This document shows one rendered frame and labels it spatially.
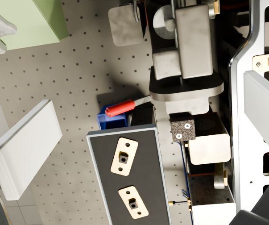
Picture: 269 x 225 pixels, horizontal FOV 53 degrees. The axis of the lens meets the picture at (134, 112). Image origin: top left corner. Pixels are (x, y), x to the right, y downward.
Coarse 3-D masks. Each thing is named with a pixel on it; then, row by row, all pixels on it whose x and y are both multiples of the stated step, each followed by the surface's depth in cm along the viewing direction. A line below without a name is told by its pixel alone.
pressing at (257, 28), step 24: (264, 0) 56; (264, 24) 58; (240, 48) 60; (264, 48) 60; (240, 72) 62; (264, 72) 62; (240, 96) 64; (240, 120) 66; (240, 144) 69; (264, 144) 69; (240, 168) 72; (240, 192) 75
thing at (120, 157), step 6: (120, 138) 53; (126, 138) 53; (120, 144) 53; (132, 144) 53; (120, 150) 54; (126, 150) 54; (132, 150) 53; (114, 156) 54; (120, 156) 53; (126, 156) 53; (132, 156) 54; (114, 162) 55; (120, 162) 54; (126, 162) 54; (114, 168) 55; (126, 168) 55; (120, 174) 56; (126, 174) 56
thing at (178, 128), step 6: (174, 120) 58; (180, 120) 57; (186, 120) 57; (192, 120) 57; (174, 126) 58; (180, 126) 57; (186, 126) 57; (192, 126) 57; (174, 132) 58; (180, 132) 58; (186, 132) 58; (192, 132) 58; (174, 138) 59; (180, 138) 59; (186, 138) 58; (192, 138) 58
